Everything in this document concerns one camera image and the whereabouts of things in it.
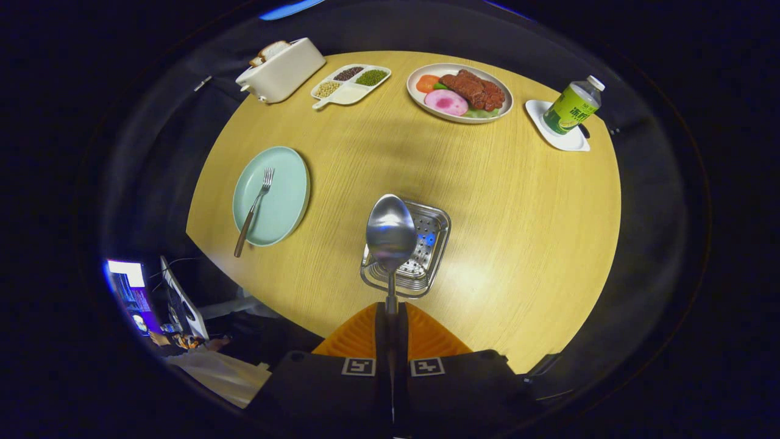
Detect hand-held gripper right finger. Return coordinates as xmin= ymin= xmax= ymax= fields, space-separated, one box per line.
xmin=392 ymin=302 xmax=540 ymax=437

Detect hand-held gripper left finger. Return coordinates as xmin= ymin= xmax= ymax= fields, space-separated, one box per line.
xmin=247 ymin=302 xmax=392 ymax=437

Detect metal spoon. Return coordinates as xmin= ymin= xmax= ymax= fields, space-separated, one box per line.
xmin=366 ymin=194 xmax=418 ymax=318

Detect metal fork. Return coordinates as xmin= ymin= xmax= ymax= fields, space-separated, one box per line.
xmin=234 ymin=168 xmax=275 ymax=259

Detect metal drain basket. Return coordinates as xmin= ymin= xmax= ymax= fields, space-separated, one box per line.
xmin=360 ymin=199 xmax=452 ymax=299

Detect white cloth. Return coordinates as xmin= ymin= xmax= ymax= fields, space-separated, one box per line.
xmin=165 ymin=348 xmax=272 ymax=409

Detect light green plate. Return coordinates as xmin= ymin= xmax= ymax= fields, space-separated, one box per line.
xmin=232 ymin=146 xmax=311 ymax=248

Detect pink round slice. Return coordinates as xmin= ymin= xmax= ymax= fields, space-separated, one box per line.
xmin=424 ymin=89 xmax=469 ymax=117

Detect white divided dish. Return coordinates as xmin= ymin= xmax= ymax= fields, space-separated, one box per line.
xmin=310 ymin=64 xmax=392 ymax=110

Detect white oval food plate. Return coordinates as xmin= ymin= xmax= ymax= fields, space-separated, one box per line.
xmin=406 ymin=63 xmax=514 ymax=125

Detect white square coaster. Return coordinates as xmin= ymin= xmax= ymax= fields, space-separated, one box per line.
xmin=525 ymin=99 xmax=591 ymax=152

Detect brown meat pieces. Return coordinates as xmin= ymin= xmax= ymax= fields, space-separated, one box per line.
xmin=440 ymin=69 xmax=506 ymax=112

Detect lit computer monitor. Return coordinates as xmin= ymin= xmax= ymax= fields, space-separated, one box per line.
xmin=105 ymin=259 xmax=164 ymax=336

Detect white toaster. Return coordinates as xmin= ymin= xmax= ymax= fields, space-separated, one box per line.
xmin=235 ymin=37 xmax=327 ymax=104

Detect green label plastic bottle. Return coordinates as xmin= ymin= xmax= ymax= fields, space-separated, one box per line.
xmin=542 ymin=75 xmax=606 ymax=136

